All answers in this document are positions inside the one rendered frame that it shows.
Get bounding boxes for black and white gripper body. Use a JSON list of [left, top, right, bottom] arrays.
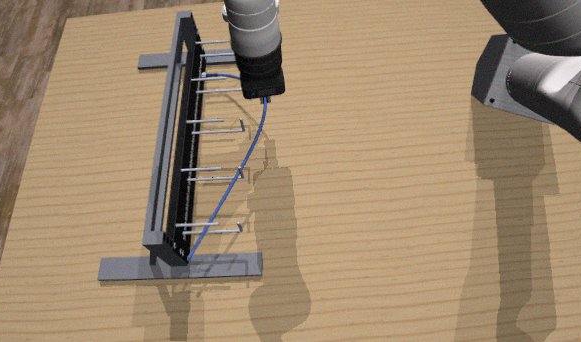
[[221, 0, 285, 99]]

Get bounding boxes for black metal rack frame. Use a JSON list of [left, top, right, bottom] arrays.
[[97, 10, 263, 281]]

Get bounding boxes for blue cable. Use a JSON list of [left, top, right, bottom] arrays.
[[187, 73, 267, 259]]

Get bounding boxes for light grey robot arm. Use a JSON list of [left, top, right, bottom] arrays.
[[224, 0, 581, 142]]

